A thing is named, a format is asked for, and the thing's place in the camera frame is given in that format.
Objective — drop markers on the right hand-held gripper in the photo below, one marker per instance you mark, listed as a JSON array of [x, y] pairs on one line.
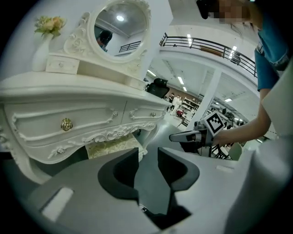
[[213, 124]]

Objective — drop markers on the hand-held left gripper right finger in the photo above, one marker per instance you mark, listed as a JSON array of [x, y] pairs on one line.
[[217, 194]]

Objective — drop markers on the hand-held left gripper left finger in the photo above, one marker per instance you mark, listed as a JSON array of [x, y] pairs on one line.
[[87, 194]]

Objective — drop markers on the cream upholstered stool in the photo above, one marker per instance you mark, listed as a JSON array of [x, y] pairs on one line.
[[114, 146]]

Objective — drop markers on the white ornate dressing table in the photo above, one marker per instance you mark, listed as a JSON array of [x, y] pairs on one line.
[[45, 96]]

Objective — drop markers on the person's right forearm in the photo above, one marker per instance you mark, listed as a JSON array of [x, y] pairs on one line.
[[254, 123]]

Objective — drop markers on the background storage shelving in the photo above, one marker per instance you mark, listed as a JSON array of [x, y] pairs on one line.
[[191, 104]]

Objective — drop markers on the black metal balcony railing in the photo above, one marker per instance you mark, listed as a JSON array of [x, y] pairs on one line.
[[164, 40]]

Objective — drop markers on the person's teal printed shirt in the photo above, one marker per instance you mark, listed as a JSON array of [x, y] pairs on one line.
[[270, 57]]

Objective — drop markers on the white ornate mirror unit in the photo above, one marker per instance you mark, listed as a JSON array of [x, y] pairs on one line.
[[119, 29]]

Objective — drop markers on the person's head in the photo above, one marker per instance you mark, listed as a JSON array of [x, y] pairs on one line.
[[238, 12]]

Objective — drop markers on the white vase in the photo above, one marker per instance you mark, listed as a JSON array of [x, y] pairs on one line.
[[41, 54]]

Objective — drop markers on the yellow artificial flower bouquet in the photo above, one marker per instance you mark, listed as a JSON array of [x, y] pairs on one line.
[[50, 24]]

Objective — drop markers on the black head-worn camera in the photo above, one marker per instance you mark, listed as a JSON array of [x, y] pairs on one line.
[[206, 8]]

